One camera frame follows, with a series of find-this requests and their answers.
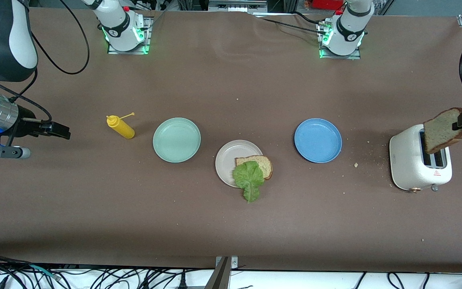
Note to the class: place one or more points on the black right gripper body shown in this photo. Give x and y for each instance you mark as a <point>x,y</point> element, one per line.
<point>26,124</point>

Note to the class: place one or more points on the brown bread slice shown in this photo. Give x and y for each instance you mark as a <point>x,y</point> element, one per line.
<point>265,164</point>
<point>439,130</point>

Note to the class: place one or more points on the yellow mustard squeeze bottle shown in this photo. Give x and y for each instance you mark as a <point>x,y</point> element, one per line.
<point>123,129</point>

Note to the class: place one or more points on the green lettuce leaf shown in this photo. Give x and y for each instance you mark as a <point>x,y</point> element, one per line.
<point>249,178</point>

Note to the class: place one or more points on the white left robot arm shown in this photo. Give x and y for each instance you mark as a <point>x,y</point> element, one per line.
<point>349,32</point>

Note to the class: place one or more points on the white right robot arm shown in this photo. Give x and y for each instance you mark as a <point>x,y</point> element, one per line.
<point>2,40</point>

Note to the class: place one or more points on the mint green plate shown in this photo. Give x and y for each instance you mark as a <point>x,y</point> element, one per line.
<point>177,140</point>

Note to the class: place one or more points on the blue plate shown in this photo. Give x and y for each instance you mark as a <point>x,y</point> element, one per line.
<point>318,140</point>

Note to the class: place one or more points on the beige plate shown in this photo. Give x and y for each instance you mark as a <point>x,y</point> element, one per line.
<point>227,160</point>

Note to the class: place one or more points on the white toaster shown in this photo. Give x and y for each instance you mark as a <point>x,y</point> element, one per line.
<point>405,160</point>

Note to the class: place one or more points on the red box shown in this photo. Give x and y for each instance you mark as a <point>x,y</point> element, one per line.
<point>327,4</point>

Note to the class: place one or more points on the grey metal box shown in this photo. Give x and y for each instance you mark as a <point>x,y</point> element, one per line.
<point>237,6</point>

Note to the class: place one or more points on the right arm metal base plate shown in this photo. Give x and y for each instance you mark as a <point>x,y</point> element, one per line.
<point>147,36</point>

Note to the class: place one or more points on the aluminium profile bracket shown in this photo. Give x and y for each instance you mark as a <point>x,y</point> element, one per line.
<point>223,277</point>

